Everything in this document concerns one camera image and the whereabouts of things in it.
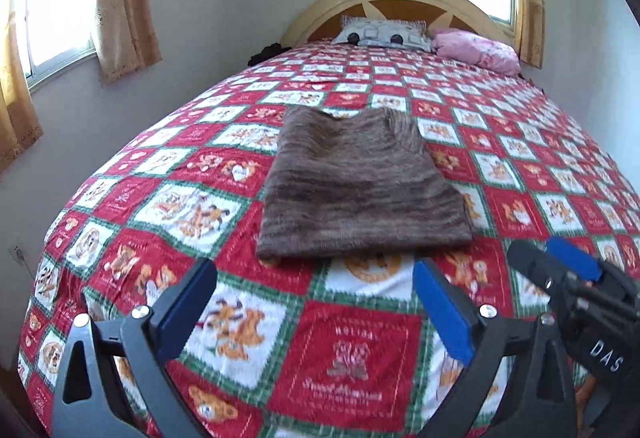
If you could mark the large window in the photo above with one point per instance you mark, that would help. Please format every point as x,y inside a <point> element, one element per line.
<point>55,3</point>

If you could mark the pink pillow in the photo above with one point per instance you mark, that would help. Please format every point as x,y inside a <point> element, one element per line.
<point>475,48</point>

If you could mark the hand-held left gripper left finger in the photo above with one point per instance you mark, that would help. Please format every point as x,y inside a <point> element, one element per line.
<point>187,305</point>

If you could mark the black cloth bundle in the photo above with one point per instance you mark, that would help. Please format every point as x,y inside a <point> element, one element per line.
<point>267,54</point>

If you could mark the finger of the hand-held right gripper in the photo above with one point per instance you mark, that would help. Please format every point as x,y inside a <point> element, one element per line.
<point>572,255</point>
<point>535,268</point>

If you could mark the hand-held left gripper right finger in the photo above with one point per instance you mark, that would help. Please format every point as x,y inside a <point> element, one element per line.
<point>445,313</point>

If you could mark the white wall outlet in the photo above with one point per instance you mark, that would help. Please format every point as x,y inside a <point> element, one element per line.
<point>16,253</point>

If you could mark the grey patterned pillow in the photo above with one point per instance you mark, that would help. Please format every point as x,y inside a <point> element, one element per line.
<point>380,33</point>

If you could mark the red checked printed bedspread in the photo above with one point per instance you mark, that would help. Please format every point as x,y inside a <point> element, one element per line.
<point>350,343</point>

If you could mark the brown knitted sweater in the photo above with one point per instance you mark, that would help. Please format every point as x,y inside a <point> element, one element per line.
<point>355,188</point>

